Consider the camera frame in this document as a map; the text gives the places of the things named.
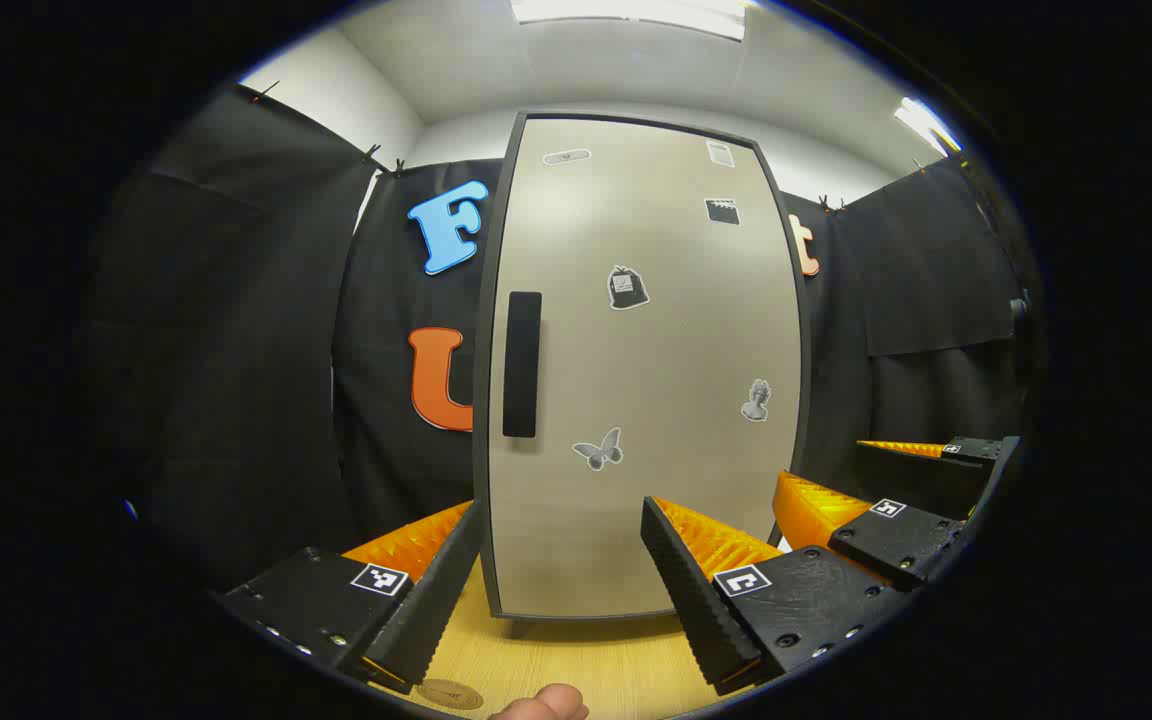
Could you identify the grey cabinet door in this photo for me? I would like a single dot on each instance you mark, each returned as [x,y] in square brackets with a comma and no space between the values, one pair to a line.
[636,350]

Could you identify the round wooden coaster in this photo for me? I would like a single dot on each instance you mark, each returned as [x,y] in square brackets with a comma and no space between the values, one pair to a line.
[449,694]

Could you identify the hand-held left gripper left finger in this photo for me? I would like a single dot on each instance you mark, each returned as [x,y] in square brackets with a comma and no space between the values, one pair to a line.
[436,610]

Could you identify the ceiling light panel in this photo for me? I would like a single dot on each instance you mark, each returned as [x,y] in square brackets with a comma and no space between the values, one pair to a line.
[926,125]
[626,15]

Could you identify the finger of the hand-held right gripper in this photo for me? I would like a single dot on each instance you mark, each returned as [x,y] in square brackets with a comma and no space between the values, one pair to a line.
[936,480]
[896,545]

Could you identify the dark grey cabinet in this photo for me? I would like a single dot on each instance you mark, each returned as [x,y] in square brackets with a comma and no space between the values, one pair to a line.
[480,420]

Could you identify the black backdrop cloth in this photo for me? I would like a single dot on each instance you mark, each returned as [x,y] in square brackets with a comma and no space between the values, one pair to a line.
[236,350]

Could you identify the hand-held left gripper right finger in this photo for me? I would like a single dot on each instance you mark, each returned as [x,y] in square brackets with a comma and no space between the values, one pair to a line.
[696,610]

